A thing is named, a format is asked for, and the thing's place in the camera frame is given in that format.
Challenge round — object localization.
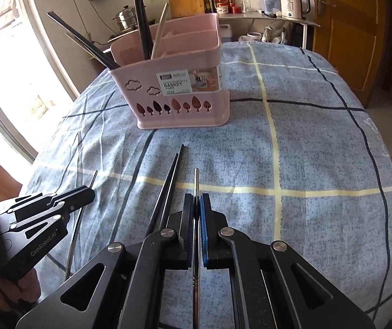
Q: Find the black chopstick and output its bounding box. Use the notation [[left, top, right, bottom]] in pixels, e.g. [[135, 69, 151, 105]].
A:
[[47, 11, 120, 70], [134, 0, 153, 59], [159, 144, 185, 229], [145, 154, 178, 237]]

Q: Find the silver metal chopstick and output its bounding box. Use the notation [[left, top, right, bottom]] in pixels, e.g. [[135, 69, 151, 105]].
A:
[[64, 169, 99, 280], [192, 168, 200, 329]]

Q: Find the wooden chopstick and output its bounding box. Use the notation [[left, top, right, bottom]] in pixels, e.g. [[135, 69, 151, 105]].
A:
[[151, 2, 169, 59]]

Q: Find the person's left hand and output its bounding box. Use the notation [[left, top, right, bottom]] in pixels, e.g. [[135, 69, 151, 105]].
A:
[[0, 268, 41, 304]]

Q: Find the blue plaid tablecloth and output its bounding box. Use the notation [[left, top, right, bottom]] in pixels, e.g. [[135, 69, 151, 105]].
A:
[[22, 43, 392, 328]]

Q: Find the pink plastic utensil basket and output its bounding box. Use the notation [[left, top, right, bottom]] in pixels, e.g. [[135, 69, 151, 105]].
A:
[[110, 13, 229, 129]]

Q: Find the steel steamer pot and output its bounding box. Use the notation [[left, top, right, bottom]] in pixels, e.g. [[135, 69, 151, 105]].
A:
[[113, 5, 138, 32]]

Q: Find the white electric kettle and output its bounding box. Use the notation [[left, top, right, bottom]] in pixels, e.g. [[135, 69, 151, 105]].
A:
[[280, 0, 311, 19]]

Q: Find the wooden door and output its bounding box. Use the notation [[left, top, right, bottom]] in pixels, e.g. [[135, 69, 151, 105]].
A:
[[313, 0, 389, 106]]

